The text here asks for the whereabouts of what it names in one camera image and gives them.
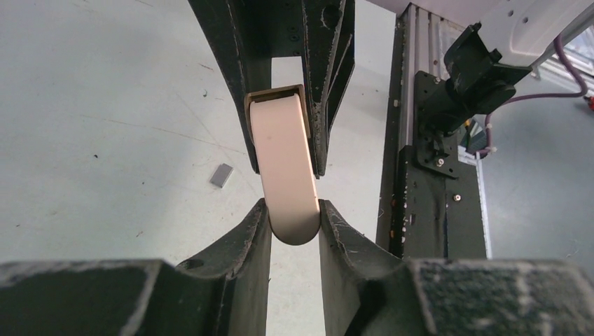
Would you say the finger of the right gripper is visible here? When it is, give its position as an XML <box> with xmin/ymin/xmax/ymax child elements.
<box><xmin>188</xmin><ymin>0</ymin><xmax>272</xmax><ymax>173</ymax></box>
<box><xmin>302</xmin><ymin>1</ymin><xmax>355</xmax><ymax>178</ymax></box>

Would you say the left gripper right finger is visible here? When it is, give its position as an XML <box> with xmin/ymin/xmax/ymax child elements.
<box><xmin>319</xmin><ymin>200</ymin><xmax>593</xmax><ymax>335</ymax></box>

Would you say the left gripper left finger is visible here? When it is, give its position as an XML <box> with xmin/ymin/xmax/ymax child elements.
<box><xmin>1</xmin><ymin>200</ymin><xmax>271</xmax><ymax>335</ymax></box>

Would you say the white stapler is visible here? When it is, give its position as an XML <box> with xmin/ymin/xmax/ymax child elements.
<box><xmin>244</xmin><ymin>84</ymin><xmax>320</xmax><ymax>246</ymax></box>

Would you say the grey staple strip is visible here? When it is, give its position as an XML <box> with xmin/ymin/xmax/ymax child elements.
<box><xmin>209</xmin><ymin>163</ymin><xmax>234</xmax><ymax>188</ymax></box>

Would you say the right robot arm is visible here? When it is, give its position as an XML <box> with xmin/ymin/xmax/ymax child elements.
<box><xmin>190</xmin><ymin>1</ymin><xmax>593</xmax><ymax>177</ymax></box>

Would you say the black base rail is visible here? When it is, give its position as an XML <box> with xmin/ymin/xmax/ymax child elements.
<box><xmin>375</xmin><ymin>3</ymin><xmax>492</xmax><ymax>259</ymax></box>

